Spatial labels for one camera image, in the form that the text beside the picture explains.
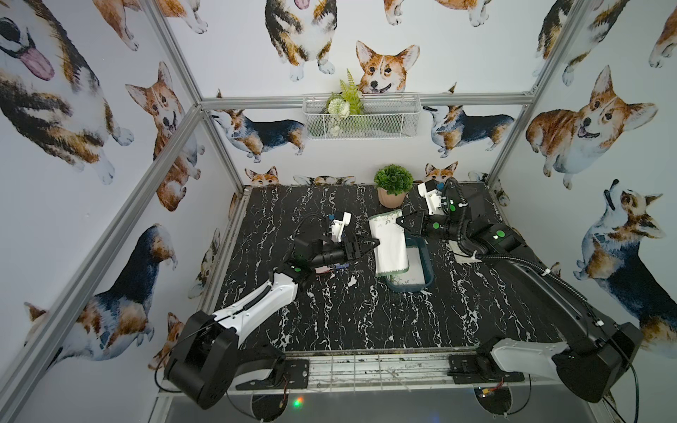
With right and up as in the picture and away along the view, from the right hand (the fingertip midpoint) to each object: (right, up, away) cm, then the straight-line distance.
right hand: (394, 219), depth 68 cm
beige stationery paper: (+11, -20, +23) cm, 33 cm away
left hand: (-4, -7, +3) cm, 9 cm away
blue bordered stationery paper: (-21, -19, +27) cm, 39 cm away
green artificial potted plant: (+5, +14, +32) cm, 35 cm away
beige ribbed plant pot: (+4, +6, +40) cm, 40 cm away
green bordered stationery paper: (-1, -10, +2) cm, 10 cm away
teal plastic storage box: (+13, -9, +32) cm, 36 cm away
